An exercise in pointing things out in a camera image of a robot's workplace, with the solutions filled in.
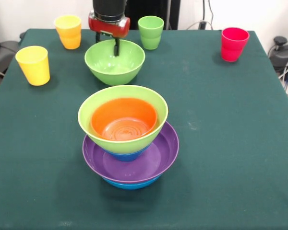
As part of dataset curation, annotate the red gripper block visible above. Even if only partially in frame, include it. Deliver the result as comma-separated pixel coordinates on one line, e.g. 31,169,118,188
88,11,131,58

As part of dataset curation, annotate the green bowl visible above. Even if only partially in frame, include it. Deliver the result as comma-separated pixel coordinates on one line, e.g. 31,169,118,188
84,39,146,86
77,84,169,154

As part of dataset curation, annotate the orange bowl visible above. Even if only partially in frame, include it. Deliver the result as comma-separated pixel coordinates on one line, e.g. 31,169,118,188
90,97,158,141

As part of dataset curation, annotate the small dark blue bowl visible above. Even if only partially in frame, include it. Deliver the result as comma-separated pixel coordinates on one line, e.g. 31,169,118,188
105,146,151,162

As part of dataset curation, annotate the purple bowl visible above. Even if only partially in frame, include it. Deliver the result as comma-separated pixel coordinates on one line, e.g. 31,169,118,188
82,121,180,184

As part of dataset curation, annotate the large light blue bowl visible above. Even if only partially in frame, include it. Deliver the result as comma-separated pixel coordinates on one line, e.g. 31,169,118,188
102,173,164,190

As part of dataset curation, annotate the yellow orange cup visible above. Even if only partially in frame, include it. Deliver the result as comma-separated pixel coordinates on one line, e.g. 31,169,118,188
54,15,83,50

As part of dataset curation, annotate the green cup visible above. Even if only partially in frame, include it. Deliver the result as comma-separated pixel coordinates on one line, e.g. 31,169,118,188
137,16,165,50

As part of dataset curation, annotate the black panel with poles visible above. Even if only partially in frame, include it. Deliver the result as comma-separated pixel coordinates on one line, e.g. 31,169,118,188
124,0,180,30

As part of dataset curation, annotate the red cup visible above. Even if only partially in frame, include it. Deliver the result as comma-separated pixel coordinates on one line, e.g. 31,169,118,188
221,27,250,63

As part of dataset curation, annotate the dark green table cloth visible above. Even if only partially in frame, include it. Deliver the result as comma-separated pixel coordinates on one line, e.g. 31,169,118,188
0,28,288,230

